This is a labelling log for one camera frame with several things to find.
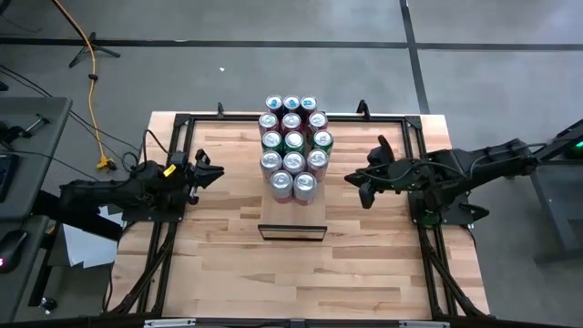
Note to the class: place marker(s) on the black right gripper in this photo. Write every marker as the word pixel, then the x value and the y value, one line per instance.
pixel 387 171

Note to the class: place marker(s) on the white paper sheets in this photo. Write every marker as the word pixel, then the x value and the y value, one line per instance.
pixel 86 246

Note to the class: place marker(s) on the black device green light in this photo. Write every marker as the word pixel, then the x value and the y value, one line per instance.
pixel 577 146

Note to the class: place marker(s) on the black tripod stand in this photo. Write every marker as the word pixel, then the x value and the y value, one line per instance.
pixel 107 51

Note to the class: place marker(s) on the yellow label tag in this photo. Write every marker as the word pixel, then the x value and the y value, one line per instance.
pixel 169 171

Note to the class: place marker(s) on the dark grey metal desk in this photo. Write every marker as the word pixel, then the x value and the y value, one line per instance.
pixel 552 205

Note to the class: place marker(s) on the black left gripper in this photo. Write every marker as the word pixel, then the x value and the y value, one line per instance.
pixel 193 182

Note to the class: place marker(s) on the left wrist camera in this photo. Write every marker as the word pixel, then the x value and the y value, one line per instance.
pixel 178 159

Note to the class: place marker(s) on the black aluminium table frame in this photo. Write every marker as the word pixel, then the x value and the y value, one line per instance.
pixel 228 117

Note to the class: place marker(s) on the black keyboard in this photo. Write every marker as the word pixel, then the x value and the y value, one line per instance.
pixel 5 177

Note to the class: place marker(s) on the black computer mouse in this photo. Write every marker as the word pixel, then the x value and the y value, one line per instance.
pixel 11 248

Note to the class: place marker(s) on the black caster wheel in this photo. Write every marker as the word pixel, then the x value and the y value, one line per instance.
pixel 48 304

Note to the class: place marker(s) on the wooden shelf black metal frame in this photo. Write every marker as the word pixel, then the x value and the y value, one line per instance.
pixel 291 218

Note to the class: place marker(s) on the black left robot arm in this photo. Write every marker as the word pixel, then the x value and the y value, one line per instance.
pixel 127 189

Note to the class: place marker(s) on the silver metal bracket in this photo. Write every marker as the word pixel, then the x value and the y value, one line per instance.
pixel 423 324
pixel 169 323

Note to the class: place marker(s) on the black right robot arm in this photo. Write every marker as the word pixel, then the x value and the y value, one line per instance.
pixel 473 168

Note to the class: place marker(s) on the black clamp tool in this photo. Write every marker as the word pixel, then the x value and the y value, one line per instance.
pixel 34 124

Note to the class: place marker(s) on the black stand beam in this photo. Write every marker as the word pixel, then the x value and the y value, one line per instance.
pixel 77 223

